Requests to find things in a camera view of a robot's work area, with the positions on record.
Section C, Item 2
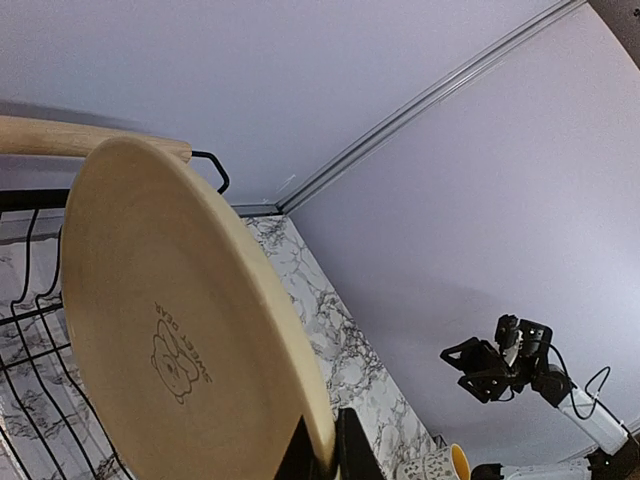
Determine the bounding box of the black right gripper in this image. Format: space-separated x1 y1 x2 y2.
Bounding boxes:
336 337 530 480

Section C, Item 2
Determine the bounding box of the pale yellow round plate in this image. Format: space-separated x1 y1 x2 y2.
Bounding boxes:
60 137 338 479

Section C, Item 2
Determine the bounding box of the black wire dish rack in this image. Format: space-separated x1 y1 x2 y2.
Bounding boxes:
0 114 231 480

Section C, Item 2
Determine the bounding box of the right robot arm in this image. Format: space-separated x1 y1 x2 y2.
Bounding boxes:
440 336 639 479

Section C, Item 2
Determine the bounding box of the white patterned mug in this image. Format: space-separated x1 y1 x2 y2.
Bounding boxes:
395 444 471 480

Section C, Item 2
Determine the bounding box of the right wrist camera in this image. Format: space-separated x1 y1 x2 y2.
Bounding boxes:
494 314 553 367

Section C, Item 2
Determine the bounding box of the right aluminium frame post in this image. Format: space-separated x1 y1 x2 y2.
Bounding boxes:
273 0 585 214

